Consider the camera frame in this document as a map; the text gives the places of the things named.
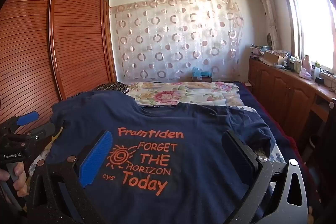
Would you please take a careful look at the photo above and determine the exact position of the person's left hand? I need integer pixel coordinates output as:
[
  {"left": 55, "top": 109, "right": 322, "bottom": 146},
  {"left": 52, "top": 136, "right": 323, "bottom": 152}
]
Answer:
[{"left": 0, "top": 162, "right": 28, "bottom": 198}]

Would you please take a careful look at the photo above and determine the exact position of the small cardboard box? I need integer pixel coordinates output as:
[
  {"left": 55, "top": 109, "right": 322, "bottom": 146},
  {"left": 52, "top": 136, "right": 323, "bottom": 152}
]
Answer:
[{"left": 191, "top": 75, "right": 213, "bottom": 83}]

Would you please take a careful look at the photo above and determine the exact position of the sheer circle-print curtain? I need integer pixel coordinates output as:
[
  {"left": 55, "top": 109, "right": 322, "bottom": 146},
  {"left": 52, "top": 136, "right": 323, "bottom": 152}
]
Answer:
[{"left": 110, "top": 0, "right": 244, "bottom": 84}]

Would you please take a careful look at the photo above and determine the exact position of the wooden framed window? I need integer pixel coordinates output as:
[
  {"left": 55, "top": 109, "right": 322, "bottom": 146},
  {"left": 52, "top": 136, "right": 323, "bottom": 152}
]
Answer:
[{"left": 276, "top": 0, "right": 336, "bottom": 77}]

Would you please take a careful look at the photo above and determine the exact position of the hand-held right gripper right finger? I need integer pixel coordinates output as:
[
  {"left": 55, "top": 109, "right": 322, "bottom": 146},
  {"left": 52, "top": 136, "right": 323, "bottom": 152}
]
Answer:
[{"left": 221, "top": 130, "right": 308, "bottom": 224}]

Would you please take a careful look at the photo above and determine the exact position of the pink cat figurine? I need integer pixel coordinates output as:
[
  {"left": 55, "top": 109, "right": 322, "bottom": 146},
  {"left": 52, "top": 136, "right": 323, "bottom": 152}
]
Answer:
[{"left": 299, "top": 55, "right": 313, "bottom": 79}]

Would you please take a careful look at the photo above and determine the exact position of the round waste bin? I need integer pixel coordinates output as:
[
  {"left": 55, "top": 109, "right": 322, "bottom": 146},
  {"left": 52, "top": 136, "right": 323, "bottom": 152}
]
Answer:
[{"left": 308, "top": 135, "right": 319, "bottom": 156}]

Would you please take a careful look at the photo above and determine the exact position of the brown slatted wooden wardrobe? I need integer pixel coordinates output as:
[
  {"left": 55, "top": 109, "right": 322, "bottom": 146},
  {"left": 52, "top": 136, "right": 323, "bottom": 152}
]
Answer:
[{"left": 0, "top": 0, "right": 118, "bottom": 135}]

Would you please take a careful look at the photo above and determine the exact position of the blue floral bed sheet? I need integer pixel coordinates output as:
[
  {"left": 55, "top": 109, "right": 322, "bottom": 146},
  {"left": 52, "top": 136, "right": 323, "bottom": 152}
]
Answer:
[{"left": 28, "top": 105, "right": 287, "bottom": 182}]

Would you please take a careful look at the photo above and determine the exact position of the pink floral quilt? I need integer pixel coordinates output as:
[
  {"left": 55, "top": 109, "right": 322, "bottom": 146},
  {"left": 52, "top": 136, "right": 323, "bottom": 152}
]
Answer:
[{"left": 126, "top": 81, "right": 240, "bottom": 109}]

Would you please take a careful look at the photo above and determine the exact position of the dark wooden chair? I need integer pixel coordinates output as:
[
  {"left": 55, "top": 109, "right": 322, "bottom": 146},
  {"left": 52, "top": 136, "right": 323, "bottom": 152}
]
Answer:
[{"left": 310, "top": 98, "right": 336, "bottom": 214}]

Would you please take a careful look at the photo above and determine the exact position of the white patterned window curtain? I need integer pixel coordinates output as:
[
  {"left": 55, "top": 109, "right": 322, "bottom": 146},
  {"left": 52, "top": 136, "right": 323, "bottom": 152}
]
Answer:
[{"left": 252, "top": 0, "right": 279, "bottom": 48}]

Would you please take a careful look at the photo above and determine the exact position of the white bottle green cap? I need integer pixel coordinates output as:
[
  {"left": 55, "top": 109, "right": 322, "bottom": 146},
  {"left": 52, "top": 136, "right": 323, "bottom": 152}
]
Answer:
[{"left": 312, "top": 61, "right": 322, "bottom": 81}]

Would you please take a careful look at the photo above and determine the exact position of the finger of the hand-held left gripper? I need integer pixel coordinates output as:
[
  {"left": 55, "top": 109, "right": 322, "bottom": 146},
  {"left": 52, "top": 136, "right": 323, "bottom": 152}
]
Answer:
[
  {"left": 0, "top": 112, "right": 40, "bottom": 135},
  {"left": 25, "top": 123, "right": 56, "bottom": 142}
]

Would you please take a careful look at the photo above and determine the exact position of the blue plastic bag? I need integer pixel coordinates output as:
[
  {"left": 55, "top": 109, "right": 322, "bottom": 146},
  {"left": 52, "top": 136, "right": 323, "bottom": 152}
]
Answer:
[{"left": 191, "top": 67, "right": 212, "bottom": 77}]

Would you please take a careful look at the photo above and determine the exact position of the navy printed t-shirt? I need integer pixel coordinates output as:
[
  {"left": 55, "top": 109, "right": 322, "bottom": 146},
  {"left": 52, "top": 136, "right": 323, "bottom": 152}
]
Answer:
[{"left": 45, "top": 91, "right": 276, "bottom": 224}]

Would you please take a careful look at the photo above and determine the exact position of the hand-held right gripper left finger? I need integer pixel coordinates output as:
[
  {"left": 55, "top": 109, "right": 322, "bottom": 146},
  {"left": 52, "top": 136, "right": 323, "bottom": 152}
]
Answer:
[{"left": 26, "top": 130, "right": 116, "bottom": 224}]

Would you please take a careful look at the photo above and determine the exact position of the long wooden cabinet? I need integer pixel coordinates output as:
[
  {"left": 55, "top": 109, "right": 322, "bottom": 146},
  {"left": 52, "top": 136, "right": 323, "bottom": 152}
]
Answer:
[{"left": 248, "top": 57, "right": 336, "bottom": 159}]

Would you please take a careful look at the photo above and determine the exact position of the navy blanket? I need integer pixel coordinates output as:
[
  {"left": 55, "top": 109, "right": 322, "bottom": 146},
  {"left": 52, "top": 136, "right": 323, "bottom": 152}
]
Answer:
[{"left": 231, "top": 82, "right": 297, "bottom": 161}]

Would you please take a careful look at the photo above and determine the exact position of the open cardboard box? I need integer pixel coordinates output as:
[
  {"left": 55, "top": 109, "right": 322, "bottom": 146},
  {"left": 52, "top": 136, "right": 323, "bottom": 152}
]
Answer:
[{"left": 264, "top": 50, "right": 285, "bottom": 64}]

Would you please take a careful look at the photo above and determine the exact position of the dark red blanket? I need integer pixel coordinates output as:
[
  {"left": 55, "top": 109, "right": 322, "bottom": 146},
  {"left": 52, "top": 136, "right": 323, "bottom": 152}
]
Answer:
[{"left": 247, "top": 85, "right": 315, "bottom": 188}]

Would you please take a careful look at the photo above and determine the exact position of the pile of papers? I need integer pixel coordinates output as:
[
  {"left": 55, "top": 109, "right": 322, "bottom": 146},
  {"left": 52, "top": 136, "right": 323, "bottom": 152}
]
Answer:
[{"left": 249, "top": 43, "right": 268, "bottom": 59}]

